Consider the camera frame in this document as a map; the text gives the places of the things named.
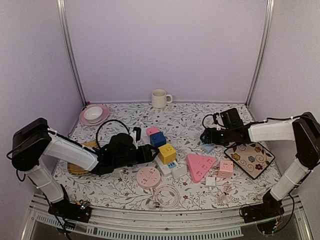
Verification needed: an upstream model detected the light blue charger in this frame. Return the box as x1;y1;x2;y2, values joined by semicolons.
201;144;215;154

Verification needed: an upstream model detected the yellow cube socket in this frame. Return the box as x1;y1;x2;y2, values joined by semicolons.
158;143;176;165

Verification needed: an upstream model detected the white tiger cube socket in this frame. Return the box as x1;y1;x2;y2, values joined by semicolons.
171;165;188;179

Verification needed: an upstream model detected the aluminium corner post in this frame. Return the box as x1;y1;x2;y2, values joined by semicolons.
56;0;87;107
245;0;275;108

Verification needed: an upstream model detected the aluminium corner post left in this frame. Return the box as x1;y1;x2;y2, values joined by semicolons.
56;0;87;107

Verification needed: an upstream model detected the floral coaster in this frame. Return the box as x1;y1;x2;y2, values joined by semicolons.
224;142;275;180

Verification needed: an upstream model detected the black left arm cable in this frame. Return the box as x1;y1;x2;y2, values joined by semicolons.
95;119;131;151

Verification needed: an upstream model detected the front aluminium rail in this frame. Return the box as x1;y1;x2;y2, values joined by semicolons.
21;194;313;240

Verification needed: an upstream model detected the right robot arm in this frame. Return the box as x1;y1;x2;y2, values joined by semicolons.
200;108;320;218

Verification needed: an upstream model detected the pink triangular socket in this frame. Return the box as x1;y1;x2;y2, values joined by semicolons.
186;153;217;184

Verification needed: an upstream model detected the white coiled cable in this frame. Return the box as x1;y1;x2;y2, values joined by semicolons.
147;184;181;210

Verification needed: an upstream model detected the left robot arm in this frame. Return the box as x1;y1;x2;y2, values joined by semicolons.
7;117;160;217

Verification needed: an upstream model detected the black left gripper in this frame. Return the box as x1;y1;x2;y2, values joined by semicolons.
114;144;160;170

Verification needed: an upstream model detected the pink plate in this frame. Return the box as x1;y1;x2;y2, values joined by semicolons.
79;104;110;126

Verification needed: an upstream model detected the white power strip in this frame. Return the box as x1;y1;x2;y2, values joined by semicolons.
154;158;178;177

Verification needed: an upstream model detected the cream ceramic mug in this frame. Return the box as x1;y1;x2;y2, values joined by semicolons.
151;89;173;109

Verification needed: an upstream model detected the thin white bundled cable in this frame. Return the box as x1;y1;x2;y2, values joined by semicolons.
211;182;241;206

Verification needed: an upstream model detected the woven bamboo mat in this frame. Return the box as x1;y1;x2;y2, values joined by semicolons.
67;140;98;177

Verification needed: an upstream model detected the pink round socket base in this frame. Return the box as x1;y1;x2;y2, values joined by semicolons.
136;166;161;189

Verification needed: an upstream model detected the dark blue plug adapter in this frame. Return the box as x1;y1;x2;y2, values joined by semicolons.
149;132;167;148

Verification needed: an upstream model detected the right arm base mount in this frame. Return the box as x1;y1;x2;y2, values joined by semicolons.
239;190;285;223

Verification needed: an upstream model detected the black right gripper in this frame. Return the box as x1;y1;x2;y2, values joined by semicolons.
200;127;234;146

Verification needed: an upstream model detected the small white usb charger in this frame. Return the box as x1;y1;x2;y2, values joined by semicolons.
205;176;216;189

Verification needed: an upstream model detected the pink plug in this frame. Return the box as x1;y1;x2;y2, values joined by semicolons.
146;126;160;137

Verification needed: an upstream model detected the aluminium corner post right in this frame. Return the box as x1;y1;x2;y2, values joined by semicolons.
245;0;275;108

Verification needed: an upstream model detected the white charger plug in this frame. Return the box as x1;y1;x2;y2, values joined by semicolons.
109;168;130;178

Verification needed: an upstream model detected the white bowl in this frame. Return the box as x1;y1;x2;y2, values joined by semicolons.
83;106;103;124

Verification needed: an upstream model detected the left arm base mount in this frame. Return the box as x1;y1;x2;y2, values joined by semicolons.
48;184;92;223

